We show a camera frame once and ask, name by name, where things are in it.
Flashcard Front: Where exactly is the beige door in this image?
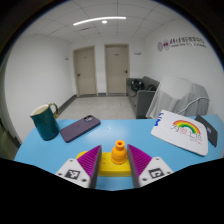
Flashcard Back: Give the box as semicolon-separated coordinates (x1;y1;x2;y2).
72;45;98;98
104;43;131;96

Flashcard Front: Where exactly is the white board with rainbow print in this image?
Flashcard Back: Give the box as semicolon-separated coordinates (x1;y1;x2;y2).
150;109;209;157

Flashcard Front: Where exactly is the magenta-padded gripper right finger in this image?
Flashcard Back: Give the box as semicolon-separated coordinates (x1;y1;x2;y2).
127;144;175;189

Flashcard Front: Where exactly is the purple smartphone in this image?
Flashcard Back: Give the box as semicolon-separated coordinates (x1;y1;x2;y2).
59;114;102;144

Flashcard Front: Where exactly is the black bag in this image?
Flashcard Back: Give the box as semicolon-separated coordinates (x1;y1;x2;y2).
130;79;157;93

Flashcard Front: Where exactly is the white cable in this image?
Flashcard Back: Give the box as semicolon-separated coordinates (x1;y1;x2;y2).
178;96;211;118

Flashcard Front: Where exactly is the furniture under grey cloth cover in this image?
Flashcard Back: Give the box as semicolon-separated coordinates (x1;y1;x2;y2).
145;75;211;120

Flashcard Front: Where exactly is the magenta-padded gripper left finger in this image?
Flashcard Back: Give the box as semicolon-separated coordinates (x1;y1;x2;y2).
54;144;103;190

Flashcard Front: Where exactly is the grey sofa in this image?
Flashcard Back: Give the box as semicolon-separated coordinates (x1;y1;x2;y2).
125;75;161;120

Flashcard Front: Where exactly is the long ceiling light strip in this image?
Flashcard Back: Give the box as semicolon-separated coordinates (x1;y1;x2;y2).
72;15;128;27

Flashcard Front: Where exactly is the yellow power strip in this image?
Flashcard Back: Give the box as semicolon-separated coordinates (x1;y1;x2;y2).
75;150;133;178

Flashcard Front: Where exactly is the teal mug with gold handle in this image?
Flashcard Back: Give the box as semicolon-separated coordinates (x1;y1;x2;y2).
29;102;61;142

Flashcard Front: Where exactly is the wall logo lettering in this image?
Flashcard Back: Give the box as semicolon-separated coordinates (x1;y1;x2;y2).
156;37;208;53

